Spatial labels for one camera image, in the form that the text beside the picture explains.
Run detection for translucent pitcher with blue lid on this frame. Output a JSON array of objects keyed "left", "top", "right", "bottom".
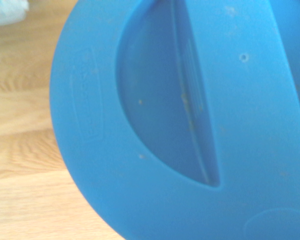
[{"left": 49, "top": 0, "right": 300, "bottom": 240}]

